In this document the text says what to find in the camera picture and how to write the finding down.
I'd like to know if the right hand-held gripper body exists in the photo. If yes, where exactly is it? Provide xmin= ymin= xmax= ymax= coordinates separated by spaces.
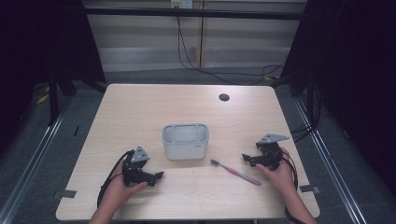
xmin=253 ymin=133 xmax=290 ymax=172

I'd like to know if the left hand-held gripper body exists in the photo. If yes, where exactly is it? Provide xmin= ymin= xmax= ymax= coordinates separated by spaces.
xmin=121 ymin=145 xmax=157 ymax=188

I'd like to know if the pink toothbrush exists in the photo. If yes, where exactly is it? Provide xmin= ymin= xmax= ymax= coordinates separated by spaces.
xmin=209 ymin=159 xmax=262 ymax=187

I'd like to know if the grey toothbrush holder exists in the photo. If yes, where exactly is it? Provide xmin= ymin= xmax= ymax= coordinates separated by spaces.
xmin=161 ymin=122 xmax=210 ymax=161

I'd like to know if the person's left hand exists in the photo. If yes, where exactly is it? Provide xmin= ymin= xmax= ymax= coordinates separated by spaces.
xmin=101 ymin=169 xmax=149 ymax=210

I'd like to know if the person's right hand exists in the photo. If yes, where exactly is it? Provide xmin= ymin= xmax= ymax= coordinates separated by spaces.
xmin=255 ymin=147 xmax=297 ymax=196

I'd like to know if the grey tape strip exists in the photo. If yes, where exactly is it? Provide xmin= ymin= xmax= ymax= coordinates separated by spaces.
xmin=299 ymin=184 xmax=321 ymax=195
xmin=51 ymin=189 xmax=78 ymax=200

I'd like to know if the black curtain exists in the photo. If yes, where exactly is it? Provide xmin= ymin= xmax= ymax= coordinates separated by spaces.
xmin=279 ymin=0 xmax=396 ymax=194
xmin=0 ymin=0 xmax=106 ymax=153

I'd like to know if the yellow floor tape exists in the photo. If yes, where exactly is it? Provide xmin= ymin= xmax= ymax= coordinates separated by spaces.
xmin=35 ymin=92 xmax=50 ymax=105

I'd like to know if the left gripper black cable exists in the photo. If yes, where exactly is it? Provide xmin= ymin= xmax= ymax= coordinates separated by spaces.
xmin=96 ymin=149 xmax=135 ymax=209

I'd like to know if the bundle of black cables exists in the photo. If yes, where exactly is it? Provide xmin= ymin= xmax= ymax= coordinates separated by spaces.
xmin=290 ymin=82 xmax=323 ymax=144

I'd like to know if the metal floor rail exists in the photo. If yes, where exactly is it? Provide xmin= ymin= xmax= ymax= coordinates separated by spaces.
xmin=0 ymin=102 xmax=71 ymax=224
xmin=293 ymin=96 xmax=370 ymax=224

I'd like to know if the black cable from outlet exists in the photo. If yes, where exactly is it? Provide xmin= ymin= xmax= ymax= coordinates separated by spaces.
xmin=176 ymin=8 xmax=288 ymax=86

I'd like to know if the black horizontal frame bar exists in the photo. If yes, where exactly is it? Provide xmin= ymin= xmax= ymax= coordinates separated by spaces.
xmin=83 ymin=7 xmax=306 ymax=21

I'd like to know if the white wall power outlet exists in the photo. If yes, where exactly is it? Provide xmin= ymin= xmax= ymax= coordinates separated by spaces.
xmin=170 ymin=0 xmax=194 ymax=9

